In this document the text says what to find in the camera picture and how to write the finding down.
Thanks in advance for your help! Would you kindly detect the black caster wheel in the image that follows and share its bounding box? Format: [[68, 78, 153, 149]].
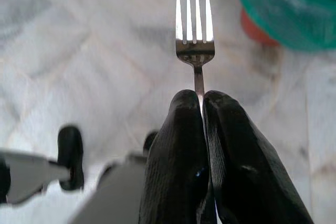
[[142, 130, 159, 157], [57, 126, 85, 191]]

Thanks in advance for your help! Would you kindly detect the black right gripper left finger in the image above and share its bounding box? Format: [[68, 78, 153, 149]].
[[138, 89, 211, 224]]

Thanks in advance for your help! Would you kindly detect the silver metal fork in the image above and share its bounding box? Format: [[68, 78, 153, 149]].
[[175, 0, 215, 130]]

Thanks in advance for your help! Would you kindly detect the green plastic container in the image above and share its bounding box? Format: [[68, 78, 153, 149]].
[[234, 0, 336, 52]]

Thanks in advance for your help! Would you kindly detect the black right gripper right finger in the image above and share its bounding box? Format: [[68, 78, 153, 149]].
[[203, 90, 315, 224]]

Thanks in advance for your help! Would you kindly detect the orange round object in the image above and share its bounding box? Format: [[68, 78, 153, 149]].
[[240, 7, 281, 48]]

